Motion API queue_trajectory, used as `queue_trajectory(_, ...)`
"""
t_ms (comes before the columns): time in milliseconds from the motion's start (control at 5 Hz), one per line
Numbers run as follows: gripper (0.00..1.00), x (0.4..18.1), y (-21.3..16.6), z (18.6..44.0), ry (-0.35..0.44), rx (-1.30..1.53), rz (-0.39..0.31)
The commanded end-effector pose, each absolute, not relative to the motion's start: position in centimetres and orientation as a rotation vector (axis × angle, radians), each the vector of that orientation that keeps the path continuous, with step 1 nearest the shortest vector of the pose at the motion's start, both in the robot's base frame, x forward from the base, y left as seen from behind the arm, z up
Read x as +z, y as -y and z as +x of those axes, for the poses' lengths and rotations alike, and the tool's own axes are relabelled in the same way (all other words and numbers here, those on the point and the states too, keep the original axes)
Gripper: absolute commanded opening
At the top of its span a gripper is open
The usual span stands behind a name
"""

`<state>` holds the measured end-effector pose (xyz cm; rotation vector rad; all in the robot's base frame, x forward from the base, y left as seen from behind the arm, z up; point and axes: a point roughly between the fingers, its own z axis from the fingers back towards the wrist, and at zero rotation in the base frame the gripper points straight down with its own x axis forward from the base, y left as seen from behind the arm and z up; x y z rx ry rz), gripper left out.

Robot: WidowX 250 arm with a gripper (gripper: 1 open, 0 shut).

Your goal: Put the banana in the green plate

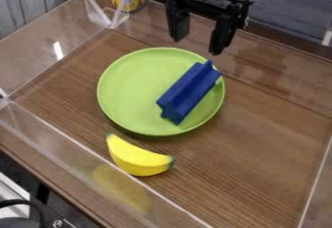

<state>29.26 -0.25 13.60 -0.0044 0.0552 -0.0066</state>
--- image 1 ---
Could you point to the clear acrylic enclosure wall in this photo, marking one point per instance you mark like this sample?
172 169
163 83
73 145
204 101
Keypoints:
52 126

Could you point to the blue plastic block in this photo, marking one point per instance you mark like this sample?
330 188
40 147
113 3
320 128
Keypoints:
186 92

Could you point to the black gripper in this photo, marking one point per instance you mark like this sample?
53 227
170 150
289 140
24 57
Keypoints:
176 16

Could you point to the green round plate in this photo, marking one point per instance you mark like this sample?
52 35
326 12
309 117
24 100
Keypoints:
133 81

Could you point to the yellow toy banana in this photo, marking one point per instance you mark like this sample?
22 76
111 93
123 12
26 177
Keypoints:
135 160

